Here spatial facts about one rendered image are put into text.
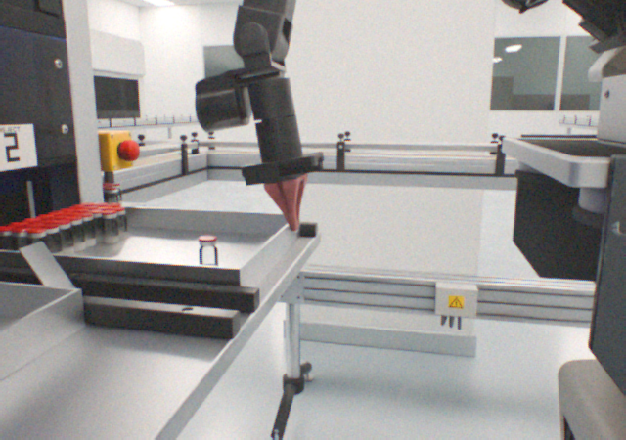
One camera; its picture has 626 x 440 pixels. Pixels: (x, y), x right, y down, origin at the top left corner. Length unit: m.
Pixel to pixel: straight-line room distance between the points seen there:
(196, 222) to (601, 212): 0.59
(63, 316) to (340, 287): 1.22
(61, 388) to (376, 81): 1.83
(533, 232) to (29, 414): 0.49
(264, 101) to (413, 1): 1.53
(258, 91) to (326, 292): 1.07
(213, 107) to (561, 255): 0.45
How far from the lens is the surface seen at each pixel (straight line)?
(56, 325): 0.46
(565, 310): 1.65
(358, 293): 1.60
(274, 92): 0.63
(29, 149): 0.80
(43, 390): 0.40
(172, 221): 0.80
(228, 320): 0.42
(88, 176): 0.90
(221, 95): 0.66
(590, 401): 0.56
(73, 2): 0.91
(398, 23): 2.09
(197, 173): 1.52
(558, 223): 0.59
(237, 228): 0.76
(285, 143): 0.63
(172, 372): 0.39
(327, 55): 2.11
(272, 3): 0.64
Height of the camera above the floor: 1.07
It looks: 11 degrees down
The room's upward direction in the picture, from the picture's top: straight up
